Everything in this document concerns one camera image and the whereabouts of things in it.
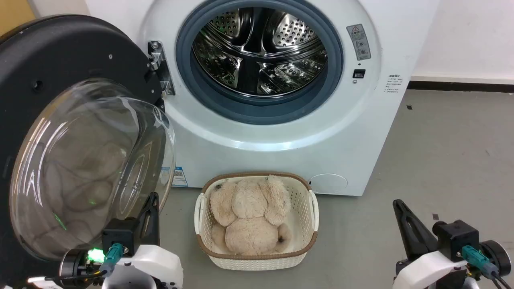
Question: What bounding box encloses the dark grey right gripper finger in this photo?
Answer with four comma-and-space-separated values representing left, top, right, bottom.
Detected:
392, 199, 439, 261

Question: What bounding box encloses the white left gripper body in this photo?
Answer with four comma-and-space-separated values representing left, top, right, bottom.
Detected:
100, 244, 184, 289

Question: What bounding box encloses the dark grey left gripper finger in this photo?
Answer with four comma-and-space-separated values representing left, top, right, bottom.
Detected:
138, 192, 160, 246

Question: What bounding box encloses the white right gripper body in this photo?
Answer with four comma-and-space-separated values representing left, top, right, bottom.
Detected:
392, 250, 469, 289

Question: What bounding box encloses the black right gripper motor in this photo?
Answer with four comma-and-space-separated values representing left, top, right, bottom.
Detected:
480, 240, 512, 278

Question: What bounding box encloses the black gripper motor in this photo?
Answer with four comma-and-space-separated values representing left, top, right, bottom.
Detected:
59, 248, 92, 289
480, 240, 512, 278

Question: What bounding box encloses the black left gripper motor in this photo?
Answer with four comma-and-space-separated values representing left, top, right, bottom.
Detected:
59, 248, 92, 289

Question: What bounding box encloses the white front-load washing machine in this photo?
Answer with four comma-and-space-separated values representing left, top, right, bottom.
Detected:
84, 0, 440, 197

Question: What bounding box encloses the metal door hinge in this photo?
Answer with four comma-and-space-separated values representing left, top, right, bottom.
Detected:
147, 40, 176, 97

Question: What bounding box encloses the black round washer door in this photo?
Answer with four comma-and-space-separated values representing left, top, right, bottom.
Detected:
0, 15, 177, 288

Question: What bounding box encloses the blue white energy sticker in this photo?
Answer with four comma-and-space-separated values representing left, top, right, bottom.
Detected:
160, 166, 189, 188

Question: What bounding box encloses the beige plush dog toy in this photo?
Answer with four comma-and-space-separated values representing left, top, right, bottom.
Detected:
209, 175, 293, 256

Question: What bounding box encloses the round white filter cover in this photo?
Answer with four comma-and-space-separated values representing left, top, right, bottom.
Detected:
308, 173, 349, 195

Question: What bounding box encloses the white woven laundry basket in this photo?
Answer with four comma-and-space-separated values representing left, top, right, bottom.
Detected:
194, 172, 320, 271

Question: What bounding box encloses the small printed text label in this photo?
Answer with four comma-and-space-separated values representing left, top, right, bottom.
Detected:
386, 74, 402, 94

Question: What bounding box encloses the grey warning sticker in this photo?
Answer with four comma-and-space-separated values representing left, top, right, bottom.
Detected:
347, 24, 372, 61

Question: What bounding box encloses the steel perforated washer drum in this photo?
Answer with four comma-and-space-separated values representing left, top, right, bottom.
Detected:
192, 7, 328, 97

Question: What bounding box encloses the yellow wooden panel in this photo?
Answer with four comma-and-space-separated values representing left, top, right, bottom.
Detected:
0, 0, 37, 37

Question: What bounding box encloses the teal left cable connector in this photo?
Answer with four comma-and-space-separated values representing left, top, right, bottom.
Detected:
99, 243, 124, 275

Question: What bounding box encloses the teal cable connector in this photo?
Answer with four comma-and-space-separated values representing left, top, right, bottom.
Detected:
99, 243, 124, 275
461, 245, 498, 279

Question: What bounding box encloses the teal right cable connector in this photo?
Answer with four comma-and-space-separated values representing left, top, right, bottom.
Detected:
461, 245, 498, 279

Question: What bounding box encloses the thin black right cable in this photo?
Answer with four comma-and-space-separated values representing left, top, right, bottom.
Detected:
491, 271, 514, 289

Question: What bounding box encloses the thin black cable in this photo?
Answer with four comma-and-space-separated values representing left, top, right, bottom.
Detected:
491, 271, 514, 289
43, 270, 108, 281

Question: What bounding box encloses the thin black left cable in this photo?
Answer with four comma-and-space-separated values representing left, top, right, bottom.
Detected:
43, 270, 108, 281

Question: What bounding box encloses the black wall baseboard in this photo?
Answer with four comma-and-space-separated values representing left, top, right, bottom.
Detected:
407, 80, 514, 94

